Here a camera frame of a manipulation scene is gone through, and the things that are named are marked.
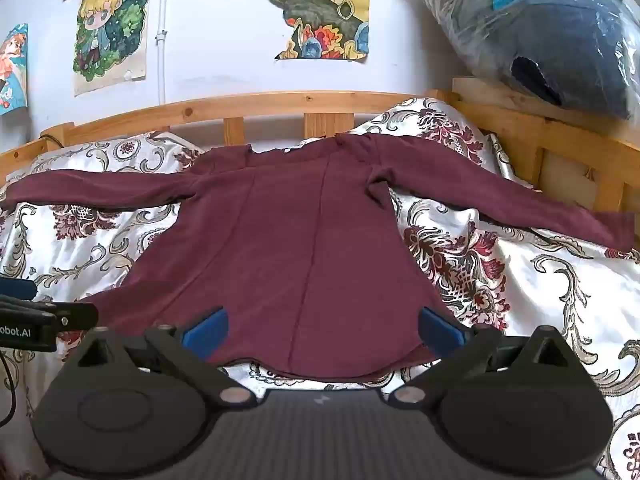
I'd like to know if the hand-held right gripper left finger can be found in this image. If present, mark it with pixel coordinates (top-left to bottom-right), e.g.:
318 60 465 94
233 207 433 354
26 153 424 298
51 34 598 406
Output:
69 306 258 408

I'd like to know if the clear bag with dark plush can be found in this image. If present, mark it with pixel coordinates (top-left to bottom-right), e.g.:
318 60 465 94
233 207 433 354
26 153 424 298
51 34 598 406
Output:
420 0 640 122

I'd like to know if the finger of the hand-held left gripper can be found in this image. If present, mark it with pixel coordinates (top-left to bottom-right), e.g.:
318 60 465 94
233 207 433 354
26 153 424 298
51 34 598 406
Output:
31 302 99 334
0 278 55 313

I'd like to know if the orange-haired cartoon poster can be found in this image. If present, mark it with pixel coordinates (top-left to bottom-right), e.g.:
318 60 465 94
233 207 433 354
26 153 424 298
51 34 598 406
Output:
0 23 29 116

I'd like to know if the white floral satin blanket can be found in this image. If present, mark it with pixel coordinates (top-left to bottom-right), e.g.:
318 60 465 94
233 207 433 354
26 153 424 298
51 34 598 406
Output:
0 96 640 480

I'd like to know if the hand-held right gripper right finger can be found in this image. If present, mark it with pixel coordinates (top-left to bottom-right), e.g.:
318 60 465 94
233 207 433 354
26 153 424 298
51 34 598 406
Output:
389 306 579 408

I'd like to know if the maroon long-sleeve shirt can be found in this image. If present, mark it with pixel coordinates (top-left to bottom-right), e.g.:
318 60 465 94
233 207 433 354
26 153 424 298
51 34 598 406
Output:
0 132 636 385

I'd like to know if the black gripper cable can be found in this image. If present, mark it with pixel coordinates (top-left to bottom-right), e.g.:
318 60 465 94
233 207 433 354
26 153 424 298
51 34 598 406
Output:
0 351 19 426

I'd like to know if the wooden bed frame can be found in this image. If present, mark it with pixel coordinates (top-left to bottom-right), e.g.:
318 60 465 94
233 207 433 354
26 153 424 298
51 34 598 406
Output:
0 76 640 222

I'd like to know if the blond cartoon figure poster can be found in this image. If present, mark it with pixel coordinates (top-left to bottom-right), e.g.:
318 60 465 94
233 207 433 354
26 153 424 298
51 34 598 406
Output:
73 0 154 97

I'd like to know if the white wall pipe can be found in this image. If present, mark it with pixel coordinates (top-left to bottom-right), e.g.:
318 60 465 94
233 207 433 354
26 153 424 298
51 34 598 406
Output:
155 0 174 104

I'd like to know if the colourful landscape poster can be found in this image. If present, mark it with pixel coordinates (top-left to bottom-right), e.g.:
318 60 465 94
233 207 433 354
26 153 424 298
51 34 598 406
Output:
267 0 371 64

